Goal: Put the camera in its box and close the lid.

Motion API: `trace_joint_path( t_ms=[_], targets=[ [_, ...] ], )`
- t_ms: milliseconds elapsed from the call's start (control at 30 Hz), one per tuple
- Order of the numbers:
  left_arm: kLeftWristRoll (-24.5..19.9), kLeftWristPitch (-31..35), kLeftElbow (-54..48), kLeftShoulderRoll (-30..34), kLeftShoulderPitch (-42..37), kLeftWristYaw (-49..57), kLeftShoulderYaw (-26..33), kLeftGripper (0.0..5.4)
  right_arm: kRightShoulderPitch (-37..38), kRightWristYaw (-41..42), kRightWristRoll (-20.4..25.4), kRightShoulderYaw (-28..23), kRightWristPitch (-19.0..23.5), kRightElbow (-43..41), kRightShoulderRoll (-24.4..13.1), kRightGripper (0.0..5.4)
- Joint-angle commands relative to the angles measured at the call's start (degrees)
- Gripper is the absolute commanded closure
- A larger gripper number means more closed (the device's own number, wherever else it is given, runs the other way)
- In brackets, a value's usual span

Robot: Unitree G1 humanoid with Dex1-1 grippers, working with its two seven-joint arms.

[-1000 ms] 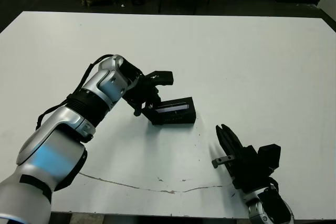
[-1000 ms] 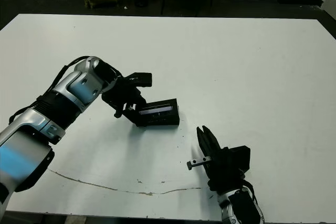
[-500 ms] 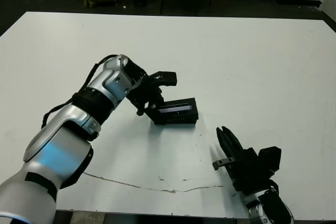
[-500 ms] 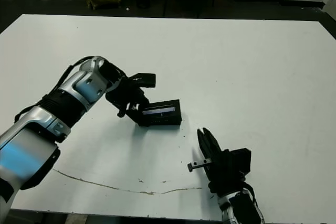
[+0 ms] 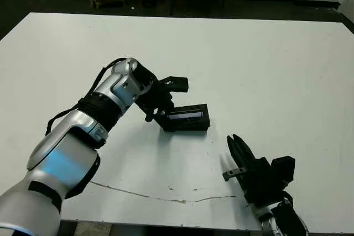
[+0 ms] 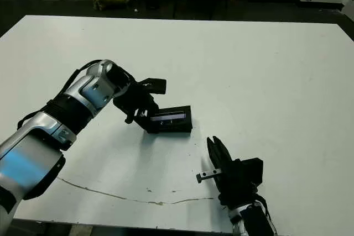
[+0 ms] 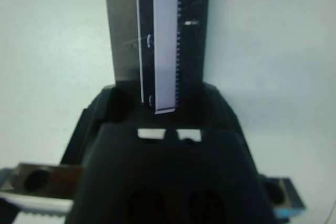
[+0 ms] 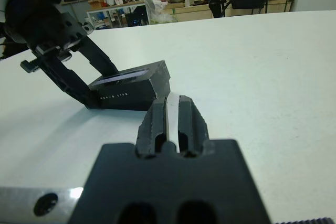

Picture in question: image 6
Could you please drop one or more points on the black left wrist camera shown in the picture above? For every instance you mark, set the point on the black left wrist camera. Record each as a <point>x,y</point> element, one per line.
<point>157,86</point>

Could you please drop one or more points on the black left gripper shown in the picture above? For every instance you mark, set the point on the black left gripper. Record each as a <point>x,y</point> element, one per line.
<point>135,103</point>

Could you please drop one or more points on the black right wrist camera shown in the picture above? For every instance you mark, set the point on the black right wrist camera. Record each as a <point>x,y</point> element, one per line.
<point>254,171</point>

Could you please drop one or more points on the black box lid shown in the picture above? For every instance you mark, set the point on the black box lid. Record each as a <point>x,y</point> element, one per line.
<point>177,126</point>

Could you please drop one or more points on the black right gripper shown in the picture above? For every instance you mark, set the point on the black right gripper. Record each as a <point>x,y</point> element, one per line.
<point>232,186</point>

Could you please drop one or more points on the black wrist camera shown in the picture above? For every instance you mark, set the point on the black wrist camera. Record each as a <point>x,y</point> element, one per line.
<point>157,86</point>
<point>254,171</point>

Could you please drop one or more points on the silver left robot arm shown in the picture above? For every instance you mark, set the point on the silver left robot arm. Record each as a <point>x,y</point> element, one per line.
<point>91,89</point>

